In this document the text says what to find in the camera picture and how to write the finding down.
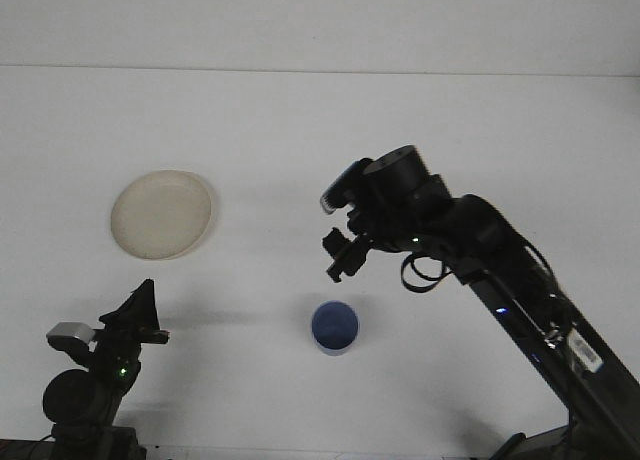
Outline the pale blue cup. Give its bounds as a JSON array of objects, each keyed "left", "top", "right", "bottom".
[{"left": 311, "top": 299, "right": 360, "bottom": 357}]

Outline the pale round plate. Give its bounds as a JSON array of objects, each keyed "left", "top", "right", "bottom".
[{"left": 110, "top": 169, "right": 219, "bottom": 262}]

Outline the dark robot cart deck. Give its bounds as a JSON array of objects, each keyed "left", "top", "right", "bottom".
[{"left": 0, "top": 437, "right": 54, "bottom": 460}]

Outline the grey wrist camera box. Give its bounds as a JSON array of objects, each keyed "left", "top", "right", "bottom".
[
  {"left": 318, "top": 160, "right": 362, "bottom": 216},
  {"left": 45, "top": 321, "right": 100, "bottom": 349}
]

